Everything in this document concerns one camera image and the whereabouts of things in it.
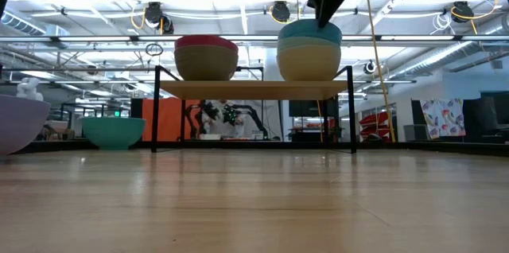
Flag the blue bowl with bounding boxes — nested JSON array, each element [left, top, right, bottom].
[[277, 18, 343, 45]]

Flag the mint green bowl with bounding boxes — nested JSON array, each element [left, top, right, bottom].
[[277, 36, 342, 53]]

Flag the magenta bowl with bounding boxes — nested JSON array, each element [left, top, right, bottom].
[[173, 34, 239, 53]]

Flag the teal bowl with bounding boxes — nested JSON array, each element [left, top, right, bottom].
[[81, 116, 147, 151]]

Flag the lavender bowl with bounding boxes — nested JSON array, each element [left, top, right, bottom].
[[0, 94, 52, 157]]

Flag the cream bowl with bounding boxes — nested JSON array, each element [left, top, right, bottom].
[[276, 45, 342, 82]]

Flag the black screen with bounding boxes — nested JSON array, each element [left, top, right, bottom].
[[289, 99, 339, 118]]

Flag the red storage bins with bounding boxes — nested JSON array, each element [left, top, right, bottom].
[[359, 111, 393, 138]]

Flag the grey-brown bowl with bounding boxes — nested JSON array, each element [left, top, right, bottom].
[[173, 45, 239, 82]]

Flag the person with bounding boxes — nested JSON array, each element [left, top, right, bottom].
[[198, 99, 247, 141]]

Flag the grey bin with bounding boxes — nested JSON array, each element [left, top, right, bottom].
[[403, 124, 425, 142]]

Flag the colourful patterned cloth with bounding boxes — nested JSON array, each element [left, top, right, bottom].
[[420, 97, 467, 139]]

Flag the orange partition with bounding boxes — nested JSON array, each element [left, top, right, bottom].
[[142, 97, 202, 142]]

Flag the black cabinet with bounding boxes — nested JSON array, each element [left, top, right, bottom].
[[463, 91, 509, 142]]

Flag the black metal rack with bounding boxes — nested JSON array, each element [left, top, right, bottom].
[[59, 103, 132, 141]]

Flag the white robot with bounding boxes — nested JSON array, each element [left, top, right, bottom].
[[15, 77, 44, 102]]

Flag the black ceiling cable reel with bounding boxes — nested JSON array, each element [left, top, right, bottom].
[[451, 1, 475, 24], [143, 1, 175, 35], [270, 0, 291, 24]]

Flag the yellow cable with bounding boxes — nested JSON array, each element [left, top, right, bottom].
[[361, 0, 398, 143]]

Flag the silver ventilation duct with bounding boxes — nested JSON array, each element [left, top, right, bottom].
[[391, 25, 509, 83]]

